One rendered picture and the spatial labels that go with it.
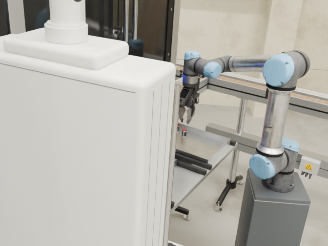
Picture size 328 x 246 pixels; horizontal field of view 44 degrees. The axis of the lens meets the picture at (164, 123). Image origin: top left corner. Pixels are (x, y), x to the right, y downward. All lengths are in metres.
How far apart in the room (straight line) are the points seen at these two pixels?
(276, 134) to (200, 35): 3.04
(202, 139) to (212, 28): 2.67
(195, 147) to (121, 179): 1.09
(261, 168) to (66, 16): 1.10
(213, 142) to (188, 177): 0.36
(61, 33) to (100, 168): 0.32
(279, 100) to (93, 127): 0.92
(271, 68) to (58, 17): 0.91
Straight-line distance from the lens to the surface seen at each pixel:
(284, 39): 4.47
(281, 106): 1.66
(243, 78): 2.79
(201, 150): 1.97
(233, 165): 3.07
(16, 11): 1.28
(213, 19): 4.60
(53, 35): 0.95
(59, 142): 0.99
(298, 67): 1.63
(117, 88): 0.84
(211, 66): 1.83
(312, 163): 2.80
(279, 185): 1.92
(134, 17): 1.64
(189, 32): 4.62
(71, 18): 0.95
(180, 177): 1.75
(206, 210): 3.05
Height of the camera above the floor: 1.82
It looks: 25 degrees down
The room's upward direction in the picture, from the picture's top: 4 degrees clockwise
